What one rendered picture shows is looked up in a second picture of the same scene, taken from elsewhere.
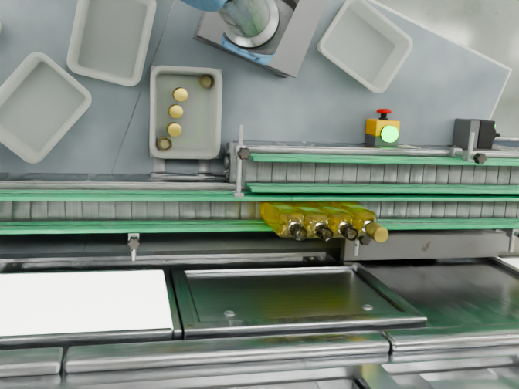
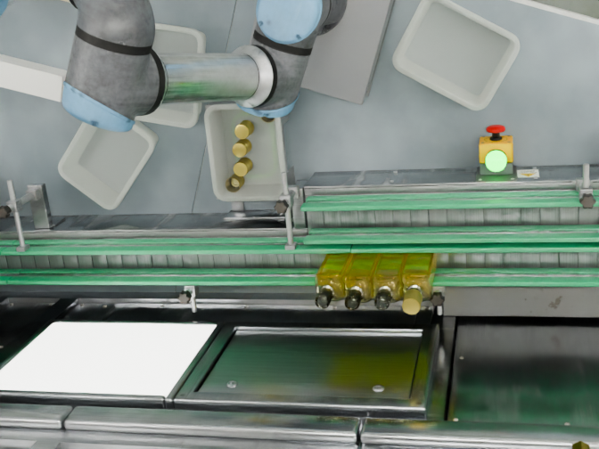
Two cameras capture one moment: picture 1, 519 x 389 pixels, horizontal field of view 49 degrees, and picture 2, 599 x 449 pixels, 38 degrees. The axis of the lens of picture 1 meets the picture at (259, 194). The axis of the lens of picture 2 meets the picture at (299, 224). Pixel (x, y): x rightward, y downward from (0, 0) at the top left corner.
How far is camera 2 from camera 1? 0.89 m
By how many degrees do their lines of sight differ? 28
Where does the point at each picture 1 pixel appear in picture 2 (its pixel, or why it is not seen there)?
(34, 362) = (41, 418)
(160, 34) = not seen: hidden behind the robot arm
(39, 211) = (114, 258)
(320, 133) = (420, 158)
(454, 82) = not seen: outside the picture
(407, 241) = (527, 295)
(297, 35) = (356, 56)
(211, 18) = not seen: hidden behind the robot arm
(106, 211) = (174, 258)
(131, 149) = (209, 186)
